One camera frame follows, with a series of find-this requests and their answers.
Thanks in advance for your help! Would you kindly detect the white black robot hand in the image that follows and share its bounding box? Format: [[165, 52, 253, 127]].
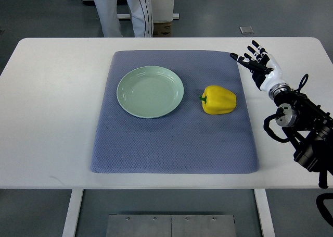
[[230, 40, 284, 92]]

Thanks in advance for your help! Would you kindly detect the yellow bell pepper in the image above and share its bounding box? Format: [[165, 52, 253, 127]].
[[199, 85, 237, 115]]

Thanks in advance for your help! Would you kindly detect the grey floor plate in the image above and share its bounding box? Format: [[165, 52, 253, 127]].
[[239, 26, 254, 35]]

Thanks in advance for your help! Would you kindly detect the light green plate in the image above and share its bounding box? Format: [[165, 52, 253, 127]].
[[117, 66, 184, 119]]

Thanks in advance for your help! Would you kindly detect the blue grey fabric mat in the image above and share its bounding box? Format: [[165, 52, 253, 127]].
[[91, 50, 259, 174]]

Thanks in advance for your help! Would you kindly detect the cardboard box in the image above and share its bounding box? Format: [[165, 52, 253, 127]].
[[152, 22, 172, 38]]

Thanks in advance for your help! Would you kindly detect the person in white trousers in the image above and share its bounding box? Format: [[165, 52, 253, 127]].
[[89, 0, 154, 38]]

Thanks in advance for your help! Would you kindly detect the white right table leg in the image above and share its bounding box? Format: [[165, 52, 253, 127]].
[[254, 189, 275, 237]]

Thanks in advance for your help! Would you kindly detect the white table leg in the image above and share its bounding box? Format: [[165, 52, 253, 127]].
[[254, 189, 275, 237], [62, 189, 83, 237]]

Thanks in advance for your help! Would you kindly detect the white left table leg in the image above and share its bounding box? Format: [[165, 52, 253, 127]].
[[62, 189, 83, 237]]

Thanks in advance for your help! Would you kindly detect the black cable loop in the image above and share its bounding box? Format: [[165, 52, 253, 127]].
[[315, 193, 333, 229]]

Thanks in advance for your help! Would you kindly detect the metal base plate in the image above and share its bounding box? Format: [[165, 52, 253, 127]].
[[106, 214, 236, 236]]

